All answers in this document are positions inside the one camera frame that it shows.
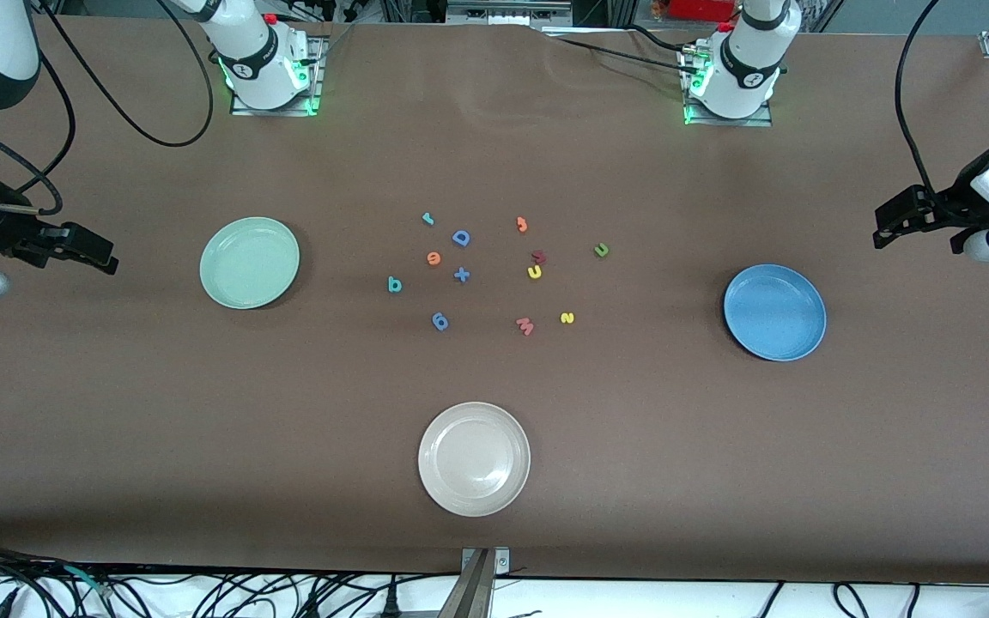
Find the blue round plate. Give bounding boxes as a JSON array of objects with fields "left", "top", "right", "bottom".
[{"left": 723, "top": 264, "right": 828, "bottom": 362}]

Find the pale green round plate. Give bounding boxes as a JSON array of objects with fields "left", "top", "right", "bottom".
[{"left": 199, "top": 216, "right": 300, "bottom": 310}]

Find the brown table cover sheet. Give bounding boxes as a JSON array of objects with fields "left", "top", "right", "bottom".
[{"left": 0, "top": 15, "right": 989, "bottom": 586}]

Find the red box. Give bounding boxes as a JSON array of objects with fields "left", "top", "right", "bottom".
[{"left": 664, "top": 0, "right": 737, "bottom": 22}]

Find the grey metal device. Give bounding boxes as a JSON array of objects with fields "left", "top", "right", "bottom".
[{"left": 446, "top": 0, "right": 574, "bottom": 28}]

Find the cream white round plate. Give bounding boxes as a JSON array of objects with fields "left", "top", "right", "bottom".
[{"left": 417, "top": 402, "right": 531, "bottom": 518}]

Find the grey metal beam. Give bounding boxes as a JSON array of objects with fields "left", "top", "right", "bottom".
[{"left": 436, "top": 549, "right": 495, "bottom": 618}]

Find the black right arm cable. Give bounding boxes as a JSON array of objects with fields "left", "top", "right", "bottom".
[{"left": 0, "top": 0, "right": 216, "bottom": 217}]

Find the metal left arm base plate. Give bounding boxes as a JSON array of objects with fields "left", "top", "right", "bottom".
[{"left": 682, "top": 43, "right": 774, "bottom": 128}]

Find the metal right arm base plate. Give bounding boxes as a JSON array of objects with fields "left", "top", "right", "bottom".
[{"left": 230, "top": 34, "right": 325, "bottom": 117}]

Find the black base power cable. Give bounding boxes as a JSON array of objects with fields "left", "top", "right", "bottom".
[
  {"left": 546, "top": 34, "right": 701, "bottom": 76},
  {"left": 628, "top": 24, "right": 706, "bottom": 54}
]

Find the teal thin cable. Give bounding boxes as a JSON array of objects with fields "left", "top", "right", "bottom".
[{"left": 65, "top": 565, "right": 113, "bottom": 597}]

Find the small metal bracket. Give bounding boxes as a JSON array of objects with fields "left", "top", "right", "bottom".
[{"left": 460, "top": 547, "right": 511, "bottom": 578}]

